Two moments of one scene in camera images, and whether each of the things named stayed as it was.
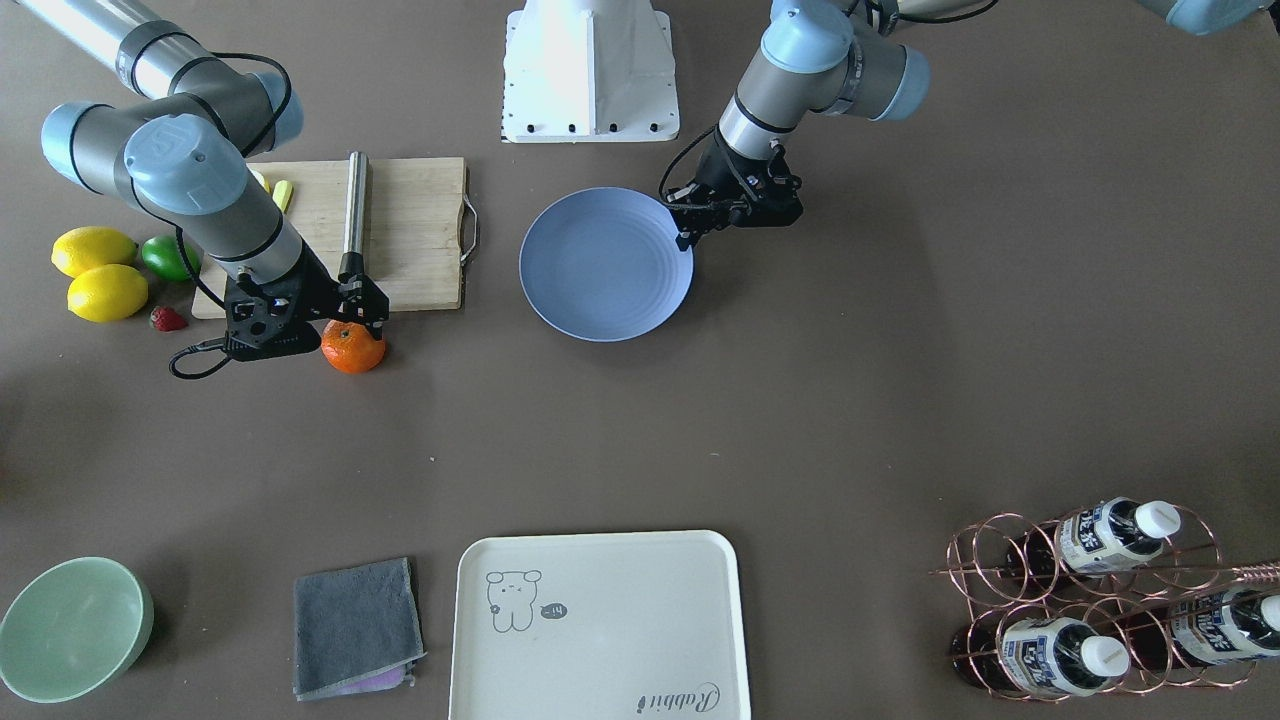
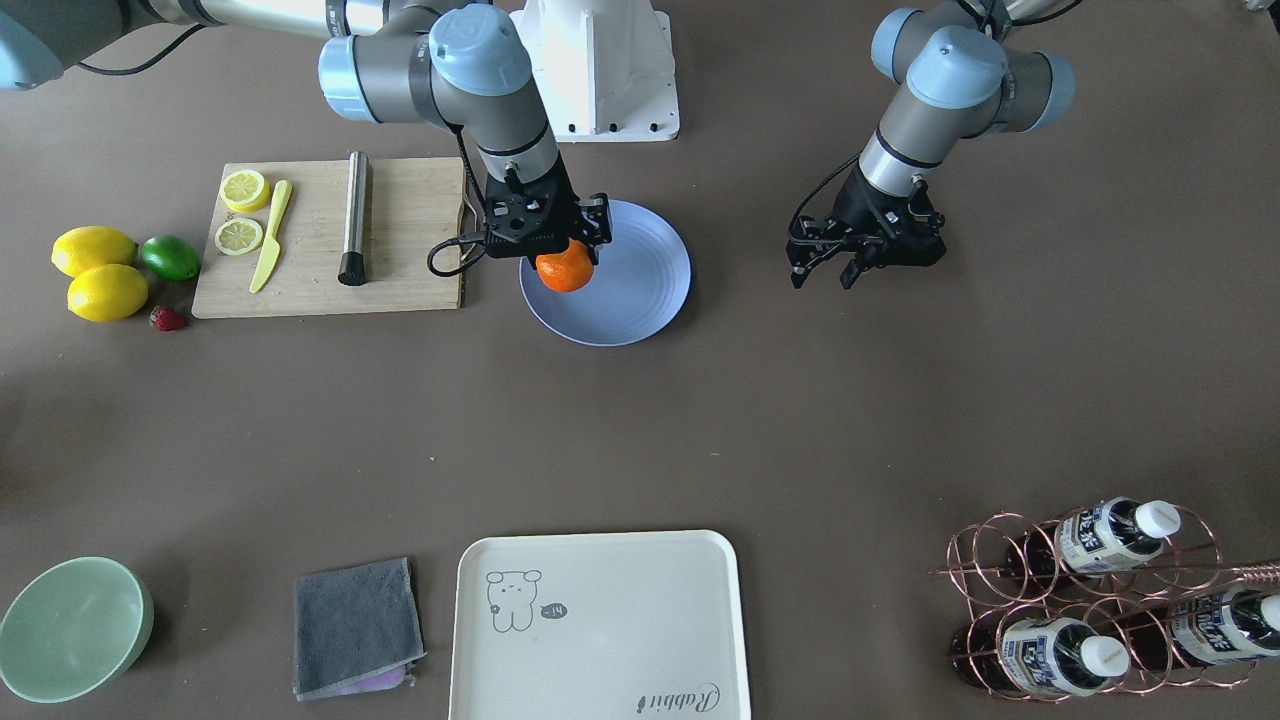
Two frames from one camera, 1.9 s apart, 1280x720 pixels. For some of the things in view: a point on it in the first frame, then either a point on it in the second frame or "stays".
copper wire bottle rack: [1104, 601] stays
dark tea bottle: [1201, 627] stays
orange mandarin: [350, 348] -> [567, 271]
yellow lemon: [107, 293] stays
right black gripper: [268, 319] -> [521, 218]
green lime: [163, 255] stays
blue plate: [604, 265] stays
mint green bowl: [73, 626] stays
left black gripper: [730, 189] -> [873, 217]
